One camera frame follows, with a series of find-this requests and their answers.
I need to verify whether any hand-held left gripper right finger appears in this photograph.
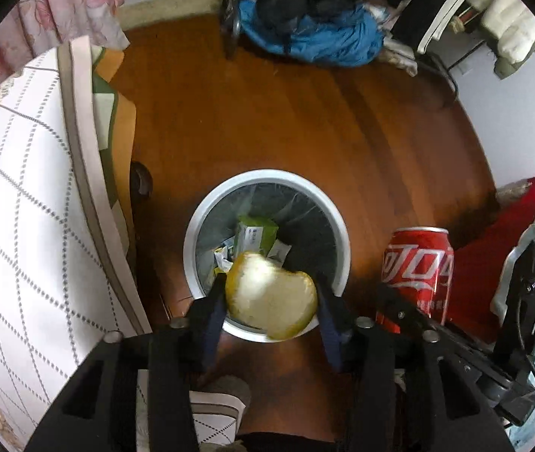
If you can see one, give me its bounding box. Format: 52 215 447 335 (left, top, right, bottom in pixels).
317 280 515 452

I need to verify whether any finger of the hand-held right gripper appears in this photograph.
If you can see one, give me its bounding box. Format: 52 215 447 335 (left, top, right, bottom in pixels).
376 284 499 387

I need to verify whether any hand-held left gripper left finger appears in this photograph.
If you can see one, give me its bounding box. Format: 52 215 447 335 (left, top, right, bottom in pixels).
25 275 228 452

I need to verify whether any red soda can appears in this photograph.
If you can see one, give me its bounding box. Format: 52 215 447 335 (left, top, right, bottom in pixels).
375 227 455 335

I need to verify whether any white pith fruit peel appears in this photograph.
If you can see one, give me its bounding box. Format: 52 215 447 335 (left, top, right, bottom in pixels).
225 252 318 342

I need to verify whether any green cardboard box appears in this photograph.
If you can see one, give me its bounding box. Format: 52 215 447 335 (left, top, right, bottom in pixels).
234 215 278 255

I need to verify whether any grey round trash bin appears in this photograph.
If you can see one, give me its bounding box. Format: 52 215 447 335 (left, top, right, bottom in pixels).
183 168 350 344

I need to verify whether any red cloth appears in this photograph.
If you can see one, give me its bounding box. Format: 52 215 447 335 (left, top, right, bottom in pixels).
446 176 535 340

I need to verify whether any grey slipper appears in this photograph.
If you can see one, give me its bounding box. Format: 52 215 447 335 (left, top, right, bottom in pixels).
200 376 252 406

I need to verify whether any black metal clothes rack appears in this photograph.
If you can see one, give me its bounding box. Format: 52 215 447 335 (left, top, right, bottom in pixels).
418 52 459 109

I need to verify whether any blue puffer jacket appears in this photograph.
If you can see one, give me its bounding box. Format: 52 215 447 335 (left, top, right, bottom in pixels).
237 0 386 67

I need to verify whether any cream fleece jacket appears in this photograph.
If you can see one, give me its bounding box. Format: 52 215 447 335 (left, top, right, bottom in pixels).
479 0 535 64

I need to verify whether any black pants white stripe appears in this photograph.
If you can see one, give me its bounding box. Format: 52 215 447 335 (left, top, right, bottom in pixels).
390 0 485 55

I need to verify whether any pink floral curtain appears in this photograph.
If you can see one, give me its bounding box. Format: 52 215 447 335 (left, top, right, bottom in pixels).
0 0 131 86

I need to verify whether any black wheeled frame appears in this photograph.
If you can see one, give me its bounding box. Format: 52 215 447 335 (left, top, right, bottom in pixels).
219 0 249 61

